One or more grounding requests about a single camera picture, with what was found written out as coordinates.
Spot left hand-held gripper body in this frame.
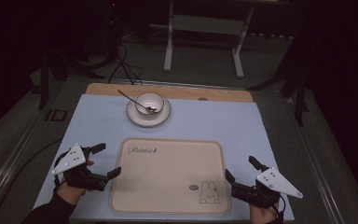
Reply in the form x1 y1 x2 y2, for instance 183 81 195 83
51 143 110 192

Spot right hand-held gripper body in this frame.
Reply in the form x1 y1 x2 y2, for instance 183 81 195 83
231 166 304 209

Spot person's left hand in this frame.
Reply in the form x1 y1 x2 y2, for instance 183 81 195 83
55 159 95 206

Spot person's right hand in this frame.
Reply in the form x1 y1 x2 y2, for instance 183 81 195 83
249 203 282 224

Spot small black floor box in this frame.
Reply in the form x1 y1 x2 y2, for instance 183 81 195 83
45 108 68 123

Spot white saucer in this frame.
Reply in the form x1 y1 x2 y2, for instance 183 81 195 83
126 92 172 128

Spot beige rabbit print placemat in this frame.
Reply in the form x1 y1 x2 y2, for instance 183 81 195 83
108 137 232 216

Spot metal spoon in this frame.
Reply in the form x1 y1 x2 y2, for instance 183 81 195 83
117 89 158 114

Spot light blue table cover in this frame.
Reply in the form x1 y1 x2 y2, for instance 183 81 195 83
32 92 296 223

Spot white bowl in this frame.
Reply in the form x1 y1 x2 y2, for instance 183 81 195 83
134 91 166 118

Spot black tripod stand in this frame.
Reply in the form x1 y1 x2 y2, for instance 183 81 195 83
31 43 106 110
246 36 311 127

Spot left hand-held gripper cable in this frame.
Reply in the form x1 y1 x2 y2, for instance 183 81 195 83
52 150 70 194

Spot hand-held gripper cable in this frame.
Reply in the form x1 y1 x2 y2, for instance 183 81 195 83
52 150 70 194
274 192 287 224

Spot right hand-held gripper cable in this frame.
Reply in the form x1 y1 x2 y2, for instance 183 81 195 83
274 192 287 224

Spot metal floor rail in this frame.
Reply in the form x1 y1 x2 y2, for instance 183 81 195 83
0 80 71 216
281 91 347 224

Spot black floor cable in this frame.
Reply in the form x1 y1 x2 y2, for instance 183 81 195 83
0 137 63 220

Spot black cables on floor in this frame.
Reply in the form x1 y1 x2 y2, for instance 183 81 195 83
106 41 145 86

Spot white metal table frame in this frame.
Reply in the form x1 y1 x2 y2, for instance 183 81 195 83
163 0 256 79

